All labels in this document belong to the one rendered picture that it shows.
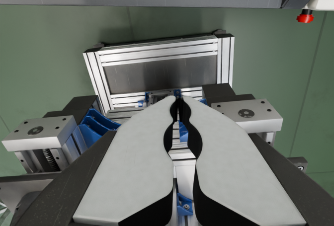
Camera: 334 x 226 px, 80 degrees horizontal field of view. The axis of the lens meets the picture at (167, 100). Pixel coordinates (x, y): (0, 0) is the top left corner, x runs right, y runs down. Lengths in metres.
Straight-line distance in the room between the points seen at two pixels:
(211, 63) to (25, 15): 1.20
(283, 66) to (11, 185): 1.55
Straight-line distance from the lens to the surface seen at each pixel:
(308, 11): 0.63
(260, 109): 0.51
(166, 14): 1.35
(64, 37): 1.54
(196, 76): 1.24
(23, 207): 0.60
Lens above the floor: 1.34
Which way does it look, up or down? 61 degrees down
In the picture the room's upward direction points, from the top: 178 degrees counter-clockwise
